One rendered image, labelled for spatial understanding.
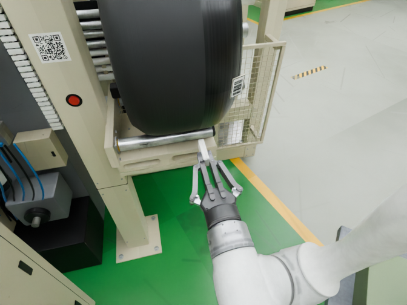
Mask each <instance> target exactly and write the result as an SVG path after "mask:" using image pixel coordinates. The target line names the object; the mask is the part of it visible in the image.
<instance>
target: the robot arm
mask: <svg viewBox="0 0 407 305"><path fill-rule="evenodd" d="M198 149H199V152H198V153H197V160H198V164H197V165H193V191H192V193H191V195H190V205H198V206H200V208H201V210H202V211H203V213H204V216H205V220H206V223H207V228H208V230H209V231H208V232H207V239H208V243H209V245H208V246H209V249H210V256H211V259H212V262H213V281H214V288H215V292H216V297H217V302H218V305H317V304H320V303H322V302H324V301H325V300H327V299H328V298H330V297H332V296H335V295H336V294H337V293H338V291H339V288H340V280H342V279H344V278H345V277H347V276H349V275H351V274H353V273H355V272H358V271H360V270H362V269H365V268H367V267H370V266H372V265H375V264H377V263H381V262H383V261H386V260H389V259H391V258H394V257H397V256H399V255H402V254H405V253H407V183H405V184H404V185H403V186H401V187H400V188H399V189H398V190H396V191H395V192H393V193H392V194H391V195H390V196H389V197H387V198H386V199H385V200H384V201H382V202H381V204H379V205H378V206H377V207H376V208H375V209H374V210H373V211H372V212H371V213H370V214H368V215H367V216H366V217H365V218H364V219H363V220H362V221H361V222H360V223H359V224H358V225H357V226H356V227H355V228H354V229H353V230H352V231H351V232H349V233H348V234H347V235H346V236H345V237H343V238H342V239H340V240H339V241H337V242H335V243H332V244H329V245H327V246H322V247H320V246H318V245H316V244H315V243H312V242H306V243H302V244H299V245H296V246H292V247H289V248H285V249H281V250H280V251H279V252H275V253H273V254H270V255H262V254H258V253H257V252H256V249H255V247H254V243H253V241H252V239H251V236H250V232H249V230H248V227H247V224H246V223H245V222H244V221H241V217H240V214H239V211H238V208H237V205H236V198H237V197H238V196H239V195H241V194H242V191H243V187H241V186H240V185H239V184H237V183H236V181H235V180H234V179H233V177H232V175H231V174H230V172H229V171H228V170H227V167H226V166H225V165H224V163H223V161H221V160H218V161H216V160H214V159H213V155H212V152H211V151H210V150H208V151H207V148H206V146H205V142H204V139H198ZM209 165H210V170H211V174H212V176H213V180H214V184H215V188H212V185H211V183H210V179H209V176H208V173H207V169H206V166H209ZM217 169H218V170H219V172H220V173H221V175H222V177H223V178H224V180H225V181H226V183H227V184H228V186H229V187H230V189H231V192H229V191H228V190H227V189H225V188H224V187H223V184H222V182H221V179H220V176H219V173H218V170H217ZM198 171H200V172H201V175H202V179H203V183H204V186H205V193H204V195H203V198H202V200H200V197H199V195H198V194H197V186H198Z"/></svg>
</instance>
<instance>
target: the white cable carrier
mask: <svg viewBox="0 0 407 305"><path fill-rule="evenodd" d="M0 35H3V36H1V37H0V39H1V41H2V42H6V43H4V46H5V48H9V49H8V50H7V51H8V53H9V55H12V56H11V58H12V59H13V61H15V65H16V66H17V67H18V70H19V72H21V76H22V77H24V80H25V82H28V83H27V86H28V87H29V88H30V91H31V93H32V95H33V97H35V99H36V101H37V102H38V105H39V106H41V107H40V109H41V110H42V112H43V114H44V115H45V118H46V119H47V120H48V122H49V123H50V126H51V128H52V130H62V129H64V124H63V123H62V120H61V118H60V117H59V114H58V112H57V111H56V108H55V107H54V105H53V103H52V101H51V99H50V97H49V95H48V94H47V92H46V90H45V88H44V86H43V84H42V82H41V80H40V78H39V76H38V74H37V72H36V70H35V68H34V66H33V65H32V63H31V61H30V59H29V57H28V55H27V53H26V51H25V50H24V48H23V46H22V44H21V41H20V40H19V38H18V36H17V34H16V32H15V30H14V28H13V26H12V24H11V22H10V21H9V19H8V17H7V15H6V13H5V11H4V9H3V7H2V5H1V3H0ZM19 54H20V55H19ZM22 60H23V61H22Z"/></svg>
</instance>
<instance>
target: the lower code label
mask: <svg viewBox="0 0 407 305"><path fill-rule="evenodd" d="M28 36H29V38H30V40H31V42H32V44H33V46H34V48H35V50H36V52H37V54H38V56H39V58H40V60H41V62H42V64H44V63H51V62H63V61H71V57H70V55H69V53H68V50H67V48H66V45H65V42H64V40H63V37H62V35H61V32H60V31H59V32H51V33H36V34H28Z"/></svg>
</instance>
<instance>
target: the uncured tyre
mask: <svg viewBox="0 0 407 305"><path fill-rule="evenodd" d="M97 3H98V9H99V15H100V19H101V24H102V30H103V33H104V38H105V43H106V46H107V51H108V55H109V58H110V63H111V67H112V70H113V74H114V78H115V81H116V84H117V88H118V90H119V94H120V96H121V99H122V102H123V104H124V107H125V110H126V113H127V116H128V118H129V120H130V122H131V124H132V125H133V126H134V127H136V128H137V129H139V130H140V131H142V132H143V133H145V134H146V135H151V136H161V135H166V134H173V133H181V132H186V131H193V130H201V129H205V128H209V127H211V126H214V125H216V124H218V123H219V122H220V121H221V120H222V119H223V117H224V116H225V115H226V113H227V112H228V111H229V109H230V108H231V107H232V105H233V102H234V100H235V98H236V97H233V98H231V99H230V92H231V84H232V79H234V78H235V77H238V76H240V72H241V66H242V48H243V19H242V0H97Z"/></svg>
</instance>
